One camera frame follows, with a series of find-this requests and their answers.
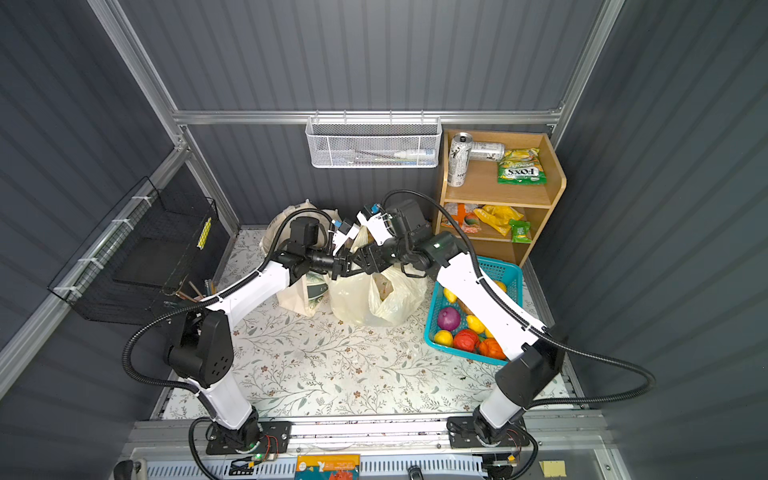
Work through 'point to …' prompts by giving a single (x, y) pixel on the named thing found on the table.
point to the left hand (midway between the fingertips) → (374, 268)
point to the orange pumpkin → (491, 348)
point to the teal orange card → (328, 467)
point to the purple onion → (448, 318)
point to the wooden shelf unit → (501, 187)
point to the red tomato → (466, 340)
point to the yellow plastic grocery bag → (353, 298)
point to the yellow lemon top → (475, 324)
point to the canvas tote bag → (306, 296)
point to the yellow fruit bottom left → (443, 337)
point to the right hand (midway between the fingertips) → (364, 254)
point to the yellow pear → (450, 296)
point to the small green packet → (521, 231)
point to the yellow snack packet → (499, 216)
